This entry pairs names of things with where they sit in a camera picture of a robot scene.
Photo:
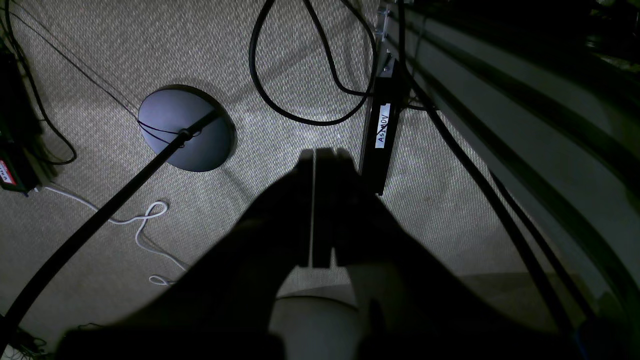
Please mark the black stand pole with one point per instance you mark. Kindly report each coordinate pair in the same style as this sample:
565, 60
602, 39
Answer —
63, 254

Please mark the black device with red label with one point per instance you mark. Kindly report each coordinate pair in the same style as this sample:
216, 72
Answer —
18, 126

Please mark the black labelled power box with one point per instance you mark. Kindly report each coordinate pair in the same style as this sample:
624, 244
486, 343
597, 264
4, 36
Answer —
381, 125

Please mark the round black stand base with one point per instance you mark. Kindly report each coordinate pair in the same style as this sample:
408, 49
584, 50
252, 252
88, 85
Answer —
178, 109

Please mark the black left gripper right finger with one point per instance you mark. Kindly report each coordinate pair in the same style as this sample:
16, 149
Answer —
412, 306

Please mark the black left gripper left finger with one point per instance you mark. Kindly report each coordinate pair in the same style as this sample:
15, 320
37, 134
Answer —
221, 308

